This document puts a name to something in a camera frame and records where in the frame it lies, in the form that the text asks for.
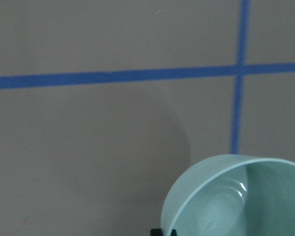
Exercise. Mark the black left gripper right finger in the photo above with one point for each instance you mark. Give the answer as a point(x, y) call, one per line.
point(173, 233)

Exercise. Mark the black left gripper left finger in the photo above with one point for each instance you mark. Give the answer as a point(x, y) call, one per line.
point(156, 232)

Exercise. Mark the mint green bowl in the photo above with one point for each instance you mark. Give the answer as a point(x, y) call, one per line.
point(232, 195)

